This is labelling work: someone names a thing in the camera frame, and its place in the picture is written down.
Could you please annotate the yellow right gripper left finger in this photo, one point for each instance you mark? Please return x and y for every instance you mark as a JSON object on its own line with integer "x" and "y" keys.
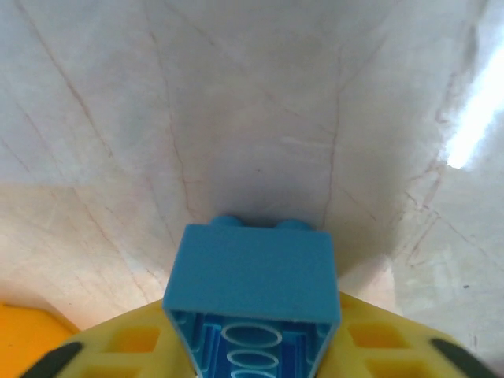
{"x": 118, "y": 342}

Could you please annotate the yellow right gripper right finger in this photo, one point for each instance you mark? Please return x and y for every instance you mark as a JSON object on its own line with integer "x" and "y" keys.
{"x": 393, "y": 346}

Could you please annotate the blue lego brick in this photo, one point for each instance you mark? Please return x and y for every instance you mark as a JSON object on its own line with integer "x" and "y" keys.
{"x": 252, "y": 271}

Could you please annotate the yellow plastic bin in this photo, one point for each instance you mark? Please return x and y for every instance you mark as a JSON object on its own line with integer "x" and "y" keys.
{"x": 27, "y": 327}

